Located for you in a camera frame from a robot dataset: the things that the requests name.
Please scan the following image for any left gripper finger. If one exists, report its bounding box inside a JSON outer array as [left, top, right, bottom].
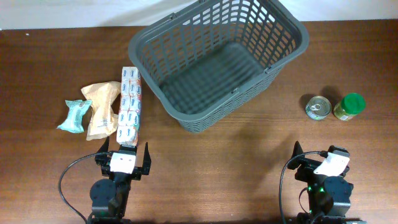
[[99, 136, 109, 153], [141, 142, 152, 175]]

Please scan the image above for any brown paper bag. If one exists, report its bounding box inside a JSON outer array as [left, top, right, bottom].
[[81, 81, 121, 141]]

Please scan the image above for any teal snack packet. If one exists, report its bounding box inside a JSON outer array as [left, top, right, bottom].
[[57, 100, 92, 134]]

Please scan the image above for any silver pull-tab tin can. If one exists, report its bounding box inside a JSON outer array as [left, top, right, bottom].
[[305, 96, 331, 120]]

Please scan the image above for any multipack of tissue packets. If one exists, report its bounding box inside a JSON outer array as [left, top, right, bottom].
[[116, 67, 142, 146]]

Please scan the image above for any green-lidded glass jar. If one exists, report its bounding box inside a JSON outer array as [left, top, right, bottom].
[[333, 93, 366, 121]]

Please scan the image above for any grey plastic shopping basket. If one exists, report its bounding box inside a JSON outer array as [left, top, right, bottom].
[[128, 0, 309, 133]]

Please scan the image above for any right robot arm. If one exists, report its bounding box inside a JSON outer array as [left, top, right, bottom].
[[287, 142, 354, 223]]

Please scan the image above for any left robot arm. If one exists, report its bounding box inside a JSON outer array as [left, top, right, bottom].
[[87, 138, 151, 224]]

